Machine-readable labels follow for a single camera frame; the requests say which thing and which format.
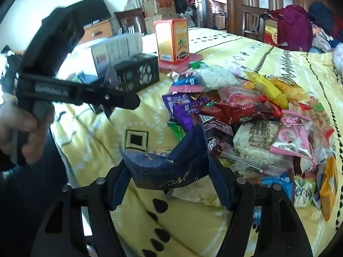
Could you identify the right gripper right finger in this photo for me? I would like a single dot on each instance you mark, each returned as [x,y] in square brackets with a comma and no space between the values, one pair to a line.
[281,232]

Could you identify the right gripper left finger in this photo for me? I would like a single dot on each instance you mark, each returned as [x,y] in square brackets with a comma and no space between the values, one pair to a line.
[79,221]

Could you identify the dark blue chocolate packet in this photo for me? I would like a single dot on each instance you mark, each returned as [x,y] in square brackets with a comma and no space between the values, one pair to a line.
[185,164]

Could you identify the blue pink oreo packet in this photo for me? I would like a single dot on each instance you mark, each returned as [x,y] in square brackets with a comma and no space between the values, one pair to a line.
[186,83]

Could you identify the person left hand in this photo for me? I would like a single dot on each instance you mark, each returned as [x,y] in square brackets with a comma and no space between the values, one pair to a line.
[15,119]

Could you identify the yellow patterned bedsheet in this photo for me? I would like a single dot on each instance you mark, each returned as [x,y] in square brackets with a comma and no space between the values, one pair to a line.
[191,221]

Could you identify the white carton box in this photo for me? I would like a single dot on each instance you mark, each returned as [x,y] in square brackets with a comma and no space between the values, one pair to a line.
[95,56]

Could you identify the wooden chest of drawers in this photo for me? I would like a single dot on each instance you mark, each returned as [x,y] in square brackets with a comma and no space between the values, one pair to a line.
[102,29]

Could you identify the black television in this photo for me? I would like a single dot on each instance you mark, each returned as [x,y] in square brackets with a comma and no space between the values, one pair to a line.
[91,12]

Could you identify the rice crispy bar packet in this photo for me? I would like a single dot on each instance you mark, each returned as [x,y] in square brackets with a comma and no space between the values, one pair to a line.
[252,141]

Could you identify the black patterned box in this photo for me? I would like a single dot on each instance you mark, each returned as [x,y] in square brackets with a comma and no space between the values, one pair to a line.
[137,73]

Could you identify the pink candy bag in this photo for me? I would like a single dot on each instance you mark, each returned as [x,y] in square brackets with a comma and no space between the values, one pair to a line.
[292,137]

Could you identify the lower cardboard box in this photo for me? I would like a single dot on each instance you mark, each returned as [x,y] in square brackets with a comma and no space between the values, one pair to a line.
[150,20]

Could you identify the cardboard box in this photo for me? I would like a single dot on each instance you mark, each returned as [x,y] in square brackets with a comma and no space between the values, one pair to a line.
[159,7]
[150,20]

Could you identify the red wrapped snack packet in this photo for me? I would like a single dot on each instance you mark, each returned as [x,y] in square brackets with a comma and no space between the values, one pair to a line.
[235,112]

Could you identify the orange tea box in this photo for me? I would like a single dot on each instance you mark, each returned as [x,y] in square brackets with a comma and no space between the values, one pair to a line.
[172,40]

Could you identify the flat red box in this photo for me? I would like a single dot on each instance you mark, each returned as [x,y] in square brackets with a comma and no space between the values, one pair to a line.
[166,67]

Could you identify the purple snack packet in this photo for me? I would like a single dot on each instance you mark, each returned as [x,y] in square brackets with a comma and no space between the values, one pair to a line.
[180,107]

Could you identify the upper cardboard box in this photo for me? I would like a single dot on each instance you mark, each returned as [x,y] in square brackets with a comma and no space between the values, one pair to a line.
[159,7]

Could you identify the yellow snack packet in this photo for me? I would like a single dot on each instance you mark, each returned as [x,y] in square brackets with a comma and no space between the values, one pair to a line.
[279,90]

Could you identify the green snack packet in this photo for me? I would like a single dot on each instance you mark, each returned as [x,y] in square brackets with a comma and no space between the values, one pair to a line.
[197,65]

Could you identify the white rice snack bag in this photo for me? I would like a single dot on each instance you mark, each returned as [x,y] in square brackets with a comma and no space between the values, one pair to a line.
[214,77]

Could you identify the red gift box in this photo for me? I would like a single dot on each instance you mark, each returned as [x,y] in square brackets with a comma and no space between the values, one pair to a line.
[270,33]

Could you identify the lilac folded quilt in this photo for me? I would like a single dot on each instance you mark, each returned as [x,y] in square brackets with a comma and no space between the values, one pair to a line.
[337,59]

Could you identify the maroon garment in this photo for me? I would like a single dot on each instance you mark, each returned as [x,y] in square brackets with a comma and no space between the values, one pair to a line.
[294,30]

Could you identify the dark wooden chair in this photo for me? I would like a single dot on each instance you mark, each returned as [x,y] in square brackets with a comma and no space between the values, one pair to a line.
[253,25]

